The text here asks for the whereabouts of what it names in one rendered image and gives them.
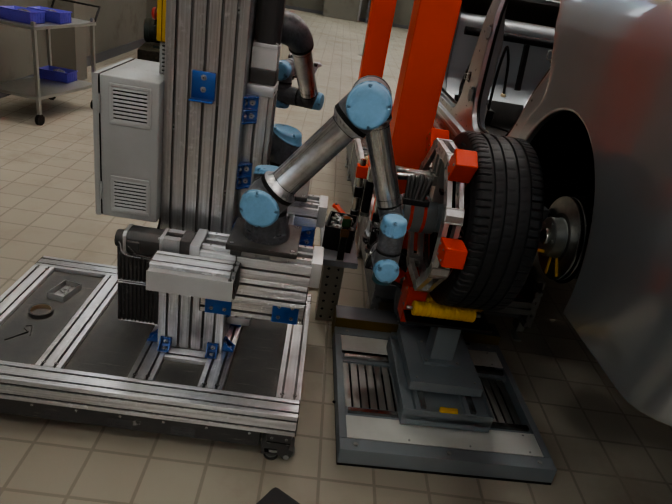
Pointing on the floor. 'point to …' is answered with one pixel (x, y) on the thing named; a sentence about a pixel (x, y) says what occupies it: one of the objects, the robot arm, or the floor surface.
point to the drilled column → (328, 292)
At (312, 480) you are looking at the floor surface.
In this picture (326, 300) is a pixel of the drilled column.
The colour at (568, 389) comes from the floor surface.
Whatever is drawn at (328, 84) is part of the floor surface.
